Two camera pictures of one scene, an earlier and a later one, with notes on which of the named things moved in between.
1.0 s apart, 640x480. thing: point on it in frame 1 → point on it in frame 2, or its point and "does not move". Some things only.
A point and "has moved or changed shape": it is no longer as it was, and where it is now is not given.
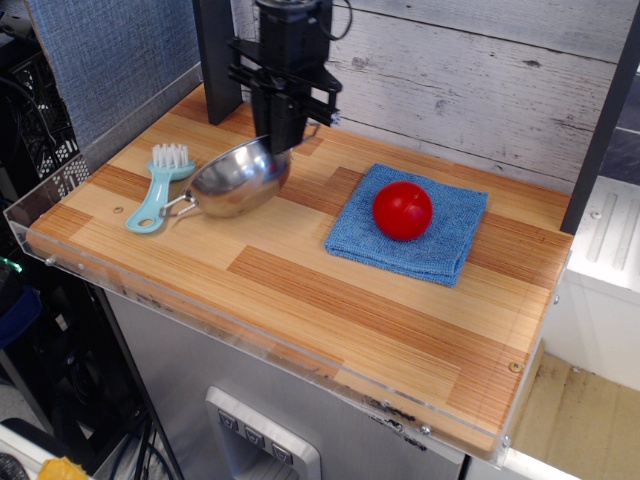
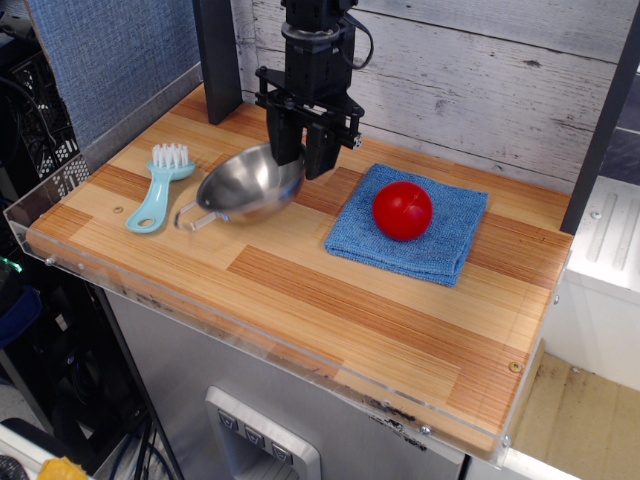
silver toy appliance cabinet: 226,414 does not move
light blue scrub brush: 169,161 does not move
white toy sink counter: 595,320 does not move
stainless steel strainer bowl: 238,179 has moved or changed shape
